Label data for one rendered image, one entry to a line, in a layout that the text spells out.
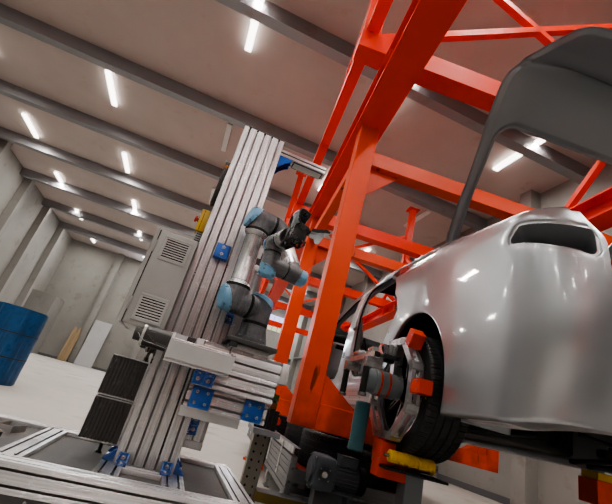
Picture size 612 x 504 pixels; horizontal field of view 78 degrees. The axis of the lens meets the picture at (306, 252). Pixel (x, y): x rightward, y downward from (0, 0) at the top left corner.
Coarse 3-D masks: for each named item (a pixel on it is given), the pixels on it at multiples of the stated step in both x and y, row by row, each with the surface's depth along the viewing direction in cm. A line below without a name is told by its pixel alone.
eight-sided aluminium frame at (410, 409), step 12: (408, 348) 206; (408, 360) 201; (420, 360) 199; (420, 372) 194; (408, 384) 193; (372, 396) 234; (408, 396) 189; (372, 408) 229; (408, 408) 186; (372, 420) 222; (396, 420) 193; (408, 420) 190; (372, 432) 216; (384, 432) 202; (396, 432) 193
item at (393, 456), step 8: (392, 456) 189; (400, 456) 190; (408, 456) 192; (416, 456) 194; (400, 464) 191; (408, 464) 190; (416, 464) 190; (424, 464) 191; (432, 464) 192; (432, 472) 192
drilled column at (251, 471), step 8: (256, 440) 243; (264, 440) 244; (256, 448) 241; (264, 448) 242; (248, 456) 239; (256, 456) 240; (248, 464) 237; (256, 464) 238; (248, 472) 236; (256, 472) 237; (240, 480) 239; (248, 480) 234; (256, 480) 235; (248, 488) 233
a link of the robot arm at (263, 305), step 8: (256, 296) 178; (264, 296) 178; (256, 304) 174; (264, 304) 177; (272, 304) 181; (248, 312) 173; (256, 312) 174; (264, 312) 176; (256, 320) 173; (264, 320) 175
